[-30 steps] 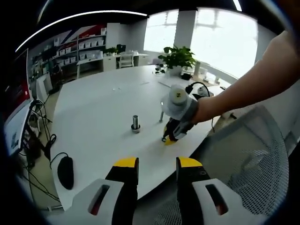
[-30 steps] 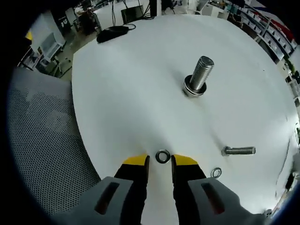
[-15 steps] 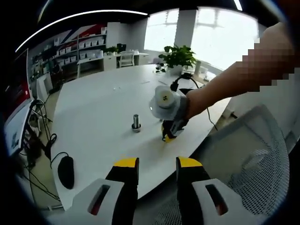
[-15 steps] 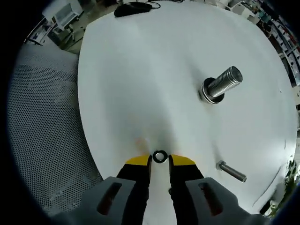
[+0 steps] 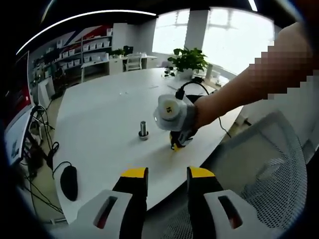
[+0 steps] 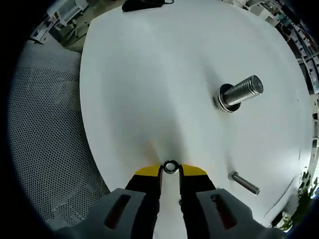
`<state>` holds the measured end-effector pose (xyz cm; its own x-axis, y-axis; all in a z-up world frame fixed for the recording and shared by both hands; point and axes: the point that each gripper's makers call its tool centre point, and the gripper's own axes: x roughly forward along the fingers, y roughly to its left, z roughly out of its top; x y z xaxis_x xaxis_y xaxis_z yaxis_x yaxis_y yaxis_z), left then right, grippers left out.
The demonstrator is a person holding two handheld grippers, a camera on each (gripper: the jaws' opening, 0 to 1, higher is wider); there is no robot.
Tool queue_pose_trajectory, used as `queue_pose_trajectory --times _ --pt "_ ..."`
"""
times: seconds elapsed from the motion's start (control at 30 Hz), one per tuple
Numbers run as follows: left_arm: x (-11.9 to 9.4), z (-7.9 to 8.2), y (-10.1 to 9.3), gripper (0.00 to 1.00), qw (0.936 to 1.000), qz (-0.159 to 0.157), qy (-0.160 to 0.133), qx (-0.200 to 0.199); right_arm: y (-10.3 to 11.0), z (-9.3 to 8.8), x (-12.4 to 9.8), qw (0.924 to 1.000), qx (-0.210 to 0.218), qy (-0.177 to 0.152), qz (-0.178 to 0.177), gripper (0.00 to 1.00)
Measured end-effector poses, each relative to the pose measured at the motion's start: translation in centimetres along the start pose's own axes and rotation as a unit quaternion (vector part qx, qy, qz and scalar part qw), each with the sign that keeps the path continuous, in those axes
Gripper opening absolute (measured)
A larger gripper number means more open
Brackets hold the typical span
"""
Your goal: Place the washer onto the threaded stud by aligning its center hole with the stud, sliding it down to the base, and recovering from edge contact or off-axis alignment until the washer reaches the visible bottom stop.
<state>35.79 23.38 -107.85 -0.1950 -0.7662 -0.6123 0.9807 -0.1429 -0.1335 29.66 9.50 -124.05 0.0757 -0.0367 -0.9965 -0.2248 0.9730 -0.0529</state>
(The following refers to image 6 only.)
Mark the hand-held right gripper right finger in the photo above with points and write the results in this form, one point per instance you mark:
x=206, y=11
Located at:
x=199, y=199

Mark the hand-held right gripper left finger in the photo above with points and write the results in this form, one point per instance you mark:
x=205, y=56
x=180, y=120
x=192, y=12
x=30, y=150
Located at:
x=139, y=199

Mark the small steel washer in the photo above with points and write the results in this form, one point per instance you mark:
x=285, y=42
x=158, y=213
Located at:
x=165, y=167

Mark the small threaded steel stud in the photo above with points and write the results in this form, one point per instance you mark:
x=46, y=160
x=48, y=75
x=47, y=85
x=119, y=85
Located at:
x=245, y=184

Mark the large threaded steel stud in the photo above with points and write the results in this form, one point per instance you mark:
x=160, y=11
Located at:
x=241, y=93

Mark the large potted green plant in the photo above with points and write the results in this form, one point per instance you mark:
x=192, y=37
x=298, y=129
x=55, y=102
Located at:
x=304, y=199

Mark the shelf with white bins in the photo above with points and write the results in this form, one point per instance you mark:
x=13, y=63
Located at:
x=299, y=37

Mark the black computer mouse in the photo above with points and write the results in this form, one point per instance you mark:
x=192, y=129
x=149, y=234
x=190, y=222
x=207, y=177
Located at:
x=142, y=5

